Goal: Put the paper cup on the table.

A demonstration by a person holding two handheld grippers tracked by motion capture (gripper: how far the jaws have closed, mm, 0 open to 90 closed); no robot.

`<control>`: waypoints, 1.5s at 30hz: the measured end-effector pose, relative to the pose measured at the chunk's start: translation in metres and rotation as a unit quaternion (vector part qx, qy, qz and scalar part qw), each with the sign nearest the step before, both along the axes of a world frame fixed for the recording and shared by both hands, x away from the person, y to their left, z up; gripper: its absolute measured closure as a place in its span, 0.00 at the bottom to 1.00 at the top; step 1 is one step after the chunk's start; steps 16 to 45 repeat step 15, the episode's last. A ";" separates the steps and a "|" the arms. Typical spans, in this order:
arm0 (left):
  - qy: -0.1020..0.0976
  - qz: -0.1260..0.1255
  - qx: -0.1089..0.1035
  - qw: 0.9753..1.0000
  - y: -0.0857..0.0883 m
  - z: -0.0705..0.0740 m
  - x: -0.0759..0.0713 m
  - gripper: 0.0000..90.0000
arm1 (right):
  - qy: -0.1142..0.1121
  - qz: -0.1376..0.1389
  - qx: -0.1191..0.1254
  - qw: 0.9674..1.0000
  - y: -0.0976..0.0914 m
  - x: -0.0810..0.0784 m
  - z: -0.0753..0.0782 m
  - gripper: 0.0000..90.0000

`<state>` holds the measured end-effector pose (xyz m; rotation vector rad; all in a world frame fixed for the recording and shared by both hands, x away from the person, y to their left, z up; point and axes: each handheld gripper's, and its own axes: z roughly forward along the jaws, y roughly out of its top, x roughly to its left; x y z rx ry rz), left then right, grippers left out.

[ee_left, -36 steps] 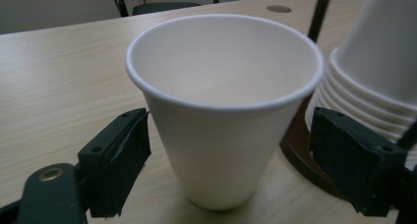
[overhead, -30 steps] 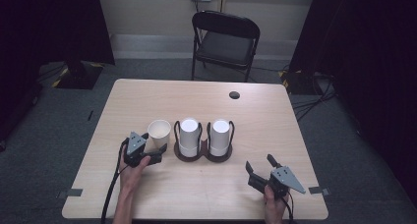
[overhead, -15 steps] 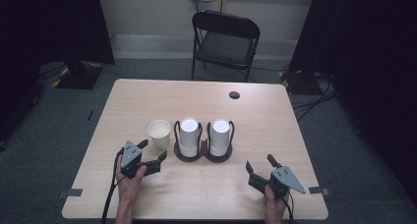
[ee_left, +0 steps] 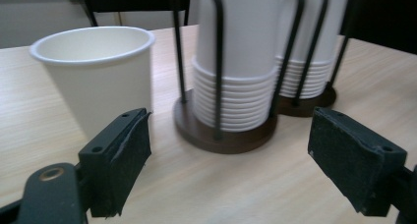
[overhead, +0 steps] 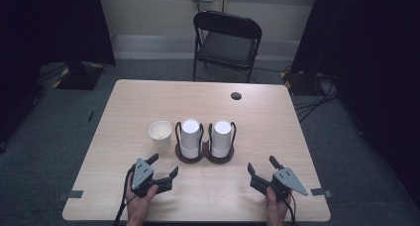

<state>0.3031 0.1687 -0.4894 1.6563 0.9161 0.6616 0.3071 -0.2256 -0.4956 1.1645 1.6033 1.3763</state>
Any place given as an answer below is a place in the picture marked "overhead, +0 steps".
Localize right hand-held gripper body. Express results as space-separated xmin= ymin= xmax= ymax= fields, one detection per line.
xmin=249 ymin=167 xmax=309 ymax=201

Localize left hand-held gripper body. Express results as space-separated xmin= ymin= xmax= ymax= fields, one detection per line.
xmin=130 ymin=157 xmax=174 ymax=199

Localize single white paper cup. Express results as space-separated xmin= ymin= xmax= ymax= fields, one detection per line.
xmin=148 ymin=120 xmax=173 ymax=152

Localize brown double cup holder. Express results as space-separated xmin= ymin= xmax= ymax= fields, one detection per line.
xmin=173 ymin=121 xmax=238 ymax=165

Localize stack of white paper cups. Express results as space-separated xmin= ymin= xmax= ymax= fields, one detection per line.
xmin=211 ymin=119 xmax=233 ymax=159
xmin=180 ymin=118 xmax=202 ymax=160

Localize person's right hand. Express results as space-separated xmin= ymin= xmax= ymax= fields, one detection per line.
xmin=264 ymin=185 xmax=293 ymax=226

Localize person's left hand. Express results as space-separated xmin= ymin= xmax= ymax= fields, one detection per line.
xmin=125 ymin=184 xmax=159 ymax=226

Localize grey tape strip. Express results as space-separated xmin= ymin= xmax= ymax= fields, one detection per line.
xmin=310 ymin=187 xmax=333 ymax=198
xmin=56 ymin=189 xmax=84 ymax=201

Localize black stand base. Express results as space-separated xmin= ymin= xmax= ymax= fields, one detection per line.
xmin=281 ymin=70 xmax=326 ymax=96
xmin=52 ymin=60 xmax=105 ymax=91

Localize black folding chair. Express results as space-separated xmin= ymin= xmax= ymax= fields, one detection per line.
xmin=192 ymin=10 xmax=263 ymax=84

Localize black curtain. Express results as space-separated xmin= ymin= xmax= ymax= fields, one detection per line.
xmin=0 ymin=0 xmax=117 ymax=141
xmin=291 ymin=0 xmax=420 ymax=194

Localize right hand-held gripper cable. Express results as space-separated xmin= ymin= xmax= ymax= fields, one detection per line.
xmin=282 ymin=192 xmax=297 ymax=226

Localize hand-held gripper cable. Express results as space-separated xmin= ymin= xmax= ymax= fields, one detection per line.
xmin=282 ymin=192 xmax=297 ymax=226
xmin=113 ymin=165 xmax=137 ymax=226

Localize left hand-held gripper cable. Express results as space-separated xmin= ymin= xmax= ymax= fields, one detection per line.
xmin=113 ymin=165 xmax=137 ymax=226

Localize black floor cables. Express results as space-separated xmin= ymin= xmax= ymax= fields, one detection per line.
xmin=293 ymin=76 xmax=340 ymax=123

